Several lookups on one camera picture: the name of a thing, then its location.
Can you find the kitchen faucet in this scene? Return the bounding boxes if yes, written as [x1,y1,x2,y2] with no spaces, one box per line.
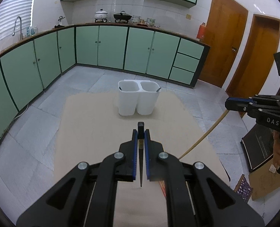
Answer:
[12,16,24,41]

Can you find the person's right hand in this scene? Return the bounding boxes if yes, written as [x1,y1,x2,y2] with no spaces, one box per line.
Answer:
[273,130,280,169]

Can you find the brown wooden door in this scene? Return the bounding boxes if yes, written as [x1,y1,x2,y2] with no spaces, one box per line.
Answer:
[225,14,280,119]
[199,0,248,87]

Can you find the white twin utensil holder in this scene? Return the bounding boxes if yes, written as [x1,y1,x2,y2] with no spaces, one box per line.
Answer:
[118,79,160,116]

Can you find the black chopstick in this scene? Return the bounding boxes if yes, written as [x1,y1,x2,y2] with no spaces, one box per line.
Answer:
[137,122,144,187]

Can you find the green lower kitchen cabinets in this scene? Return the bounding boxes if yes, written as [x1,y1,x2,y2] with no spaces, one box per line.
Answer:
[0,23,210,140]

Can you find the beige tablecloth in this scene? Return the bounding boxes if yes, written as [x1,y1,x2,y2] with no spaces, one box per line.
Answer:
[54,92,229,226]

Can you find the black flat box on floor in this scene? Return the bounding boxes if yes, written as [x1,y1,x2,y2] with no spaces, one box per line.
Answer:
[241,124,274,173]

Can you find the white window blind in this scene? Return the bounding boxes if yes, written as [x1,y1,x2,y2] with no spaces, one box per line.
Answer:
[0,0,33,40]

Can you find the red-ended wooden chopstick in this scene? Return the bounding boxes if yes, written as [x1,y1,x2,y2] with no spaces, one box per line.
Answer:
[158,180,167,198]

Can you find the black wok with lid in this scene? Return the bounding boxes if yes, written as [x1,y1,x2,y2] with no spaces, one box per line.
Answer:
[113,10,132,24]

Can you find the plain wooden chopstick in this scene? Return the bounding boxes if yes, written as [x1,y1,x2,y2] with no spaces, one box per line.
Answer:
[178,110,229,159]

